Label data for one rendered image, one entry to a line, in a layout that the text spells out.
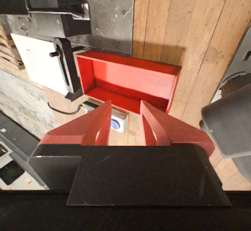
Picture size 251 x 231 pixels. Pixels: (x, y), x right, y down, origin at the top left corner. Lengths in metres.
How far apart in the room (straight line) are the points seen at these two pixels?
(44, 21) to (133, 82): 0.24
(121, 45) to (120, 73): 0.07
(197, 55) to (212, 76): 0.05
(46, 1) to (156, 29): 0.23
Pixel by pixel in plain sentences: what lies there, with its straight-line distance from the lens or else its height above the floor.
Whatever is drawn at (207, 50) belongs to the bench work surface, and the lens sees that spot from 0.29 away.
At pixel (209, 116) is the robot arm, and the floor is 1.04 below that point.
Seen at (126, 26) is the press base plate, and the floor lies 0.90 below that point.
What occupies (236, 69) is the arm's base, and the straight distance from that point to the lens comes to 0.29.
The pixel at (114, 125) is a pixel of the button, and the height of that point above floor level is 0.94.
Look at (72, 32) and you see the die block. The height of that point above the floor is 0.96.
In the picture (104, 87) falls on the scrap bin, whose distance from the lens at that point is 0.41.
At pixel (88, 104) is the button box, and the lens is 0.48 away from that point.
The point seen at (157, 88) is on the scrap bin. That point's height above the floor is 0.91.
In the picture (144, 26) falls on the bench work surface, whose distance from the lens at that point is 0.31.
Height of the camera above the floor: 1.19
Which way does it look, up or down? 45 degrees down
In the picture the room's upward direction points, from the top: 135 degrees counter-clockwise
